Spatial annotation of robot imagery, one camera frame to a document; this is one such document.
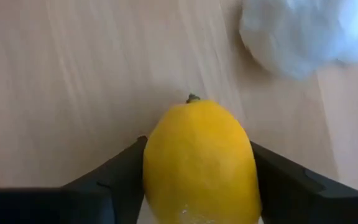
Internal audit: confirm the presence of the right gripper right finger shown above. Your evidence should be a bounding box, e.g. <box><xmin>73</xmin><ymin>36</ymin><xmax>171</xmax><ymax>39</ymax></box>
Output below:
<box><xmin>250</xmin><ymin>140</ymin><xmax>358</xmax><ymax>224</ymax></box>

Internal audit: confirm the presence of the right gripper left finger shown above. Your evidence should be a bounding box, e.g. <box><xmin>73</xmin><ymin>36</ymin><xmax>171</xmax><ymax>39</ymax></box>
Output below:
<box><xmin>61</xmin><ymin>135</ymin><xmax>148</xmax><ymax>224</ymax></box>

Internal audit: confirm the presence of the yellow lemon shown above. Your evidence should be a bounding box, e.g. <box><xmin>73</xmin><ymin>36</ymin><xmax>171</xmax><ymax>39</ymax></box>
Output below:
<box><xmin>142</xmin><ymin>93</ymin><xmax>263</xmax><ymax>224</ymax></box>

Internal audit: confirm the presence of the white garlic bulb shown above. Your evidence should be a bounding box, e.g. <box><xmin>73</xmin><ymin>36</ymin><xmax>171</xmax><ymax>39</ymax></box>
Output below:
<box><xmin>238</xmin><ymin>0</ymin><xmax>358</xmax><ymax>80</ymax></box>

